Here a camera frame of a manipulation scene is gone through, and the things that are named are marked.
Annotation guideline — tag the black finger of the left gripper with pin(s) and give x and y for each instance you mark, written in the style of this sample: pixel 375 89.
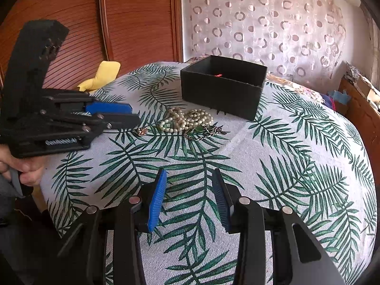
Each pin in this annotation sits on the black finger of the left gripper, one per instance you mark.
pixel 121 120

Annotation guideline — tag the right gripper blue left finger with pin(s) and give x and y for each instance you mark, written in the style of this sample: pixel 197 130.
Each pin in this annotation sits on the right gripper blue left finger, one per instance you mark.
pixel 155 199

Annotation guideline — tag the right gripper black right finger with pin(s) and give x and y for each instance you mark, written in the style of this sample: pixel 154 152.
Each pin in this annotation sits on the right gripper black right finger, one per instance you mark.
pixel 223 200

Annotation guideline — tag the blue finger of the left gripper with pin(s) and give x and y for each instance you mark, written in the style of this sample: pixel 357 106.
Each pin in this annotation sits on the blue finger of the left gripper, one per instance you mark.
pixel 108 107

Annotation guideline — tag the black open jewelry box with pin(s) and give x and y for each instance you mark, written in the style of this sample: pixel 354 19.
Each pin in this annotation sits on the black open jewelry box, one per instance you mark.
pixel 224 86

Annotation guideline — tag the person's left hand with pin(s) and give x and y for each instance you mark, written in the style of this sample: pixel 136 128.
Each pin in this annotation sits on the person's left hand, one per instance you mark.
pixel 31 169

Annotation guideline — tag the small copper earring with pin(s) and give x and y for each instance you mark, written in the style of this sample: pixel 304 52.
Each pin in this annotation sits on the small copper earring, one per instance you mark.
pixel 142 131

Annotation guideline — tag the yellow Pikachu plush toy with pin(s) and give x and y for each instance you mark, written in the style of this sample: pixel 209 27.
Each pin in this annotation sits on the yellow Pikachu plush toy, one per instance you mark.
pixel 106 73

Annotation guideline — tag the palm leaf print blanket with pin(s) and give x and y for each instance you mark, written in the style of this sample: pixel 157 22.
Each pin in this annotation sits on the palm leaf print blanket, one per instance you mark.
pixel 296 152

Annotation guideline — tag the wooden wardrobe sliding door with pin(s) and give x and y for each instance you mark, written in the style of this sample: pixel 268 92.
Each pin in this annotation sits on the wooden wardrobe sliding door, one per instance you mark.
pixel 131 32

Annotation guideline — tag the blue cloth by bed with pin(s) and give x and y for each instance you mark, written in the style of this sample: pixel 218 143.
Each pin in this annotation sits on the blue cloth by bed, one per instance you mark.
pixel 340 97

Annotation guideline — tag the wooden cabinet counter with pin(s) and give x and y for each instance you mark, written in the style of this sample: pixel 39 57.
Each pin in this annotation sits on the wooden cabinet counter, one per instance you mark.
pixel 365 118

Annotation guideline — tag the cardboard box on counter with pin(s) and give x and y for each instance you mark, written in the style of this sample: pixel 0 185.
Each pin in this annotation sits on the cardboard box on counter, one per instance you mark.
pixel 367 89

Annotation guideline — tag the circle pattern sheer curtain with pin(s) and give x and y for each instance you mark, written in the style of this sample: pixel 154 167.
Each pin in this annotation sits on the circle pattern sheer curtain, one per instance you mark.
pixel 298 40

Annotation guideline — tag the dark metal chain jewelry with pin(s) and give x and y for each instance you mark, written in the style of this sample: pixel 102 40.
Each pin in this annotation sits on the dark metal chain jewelry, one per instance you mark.
pixel 201 132

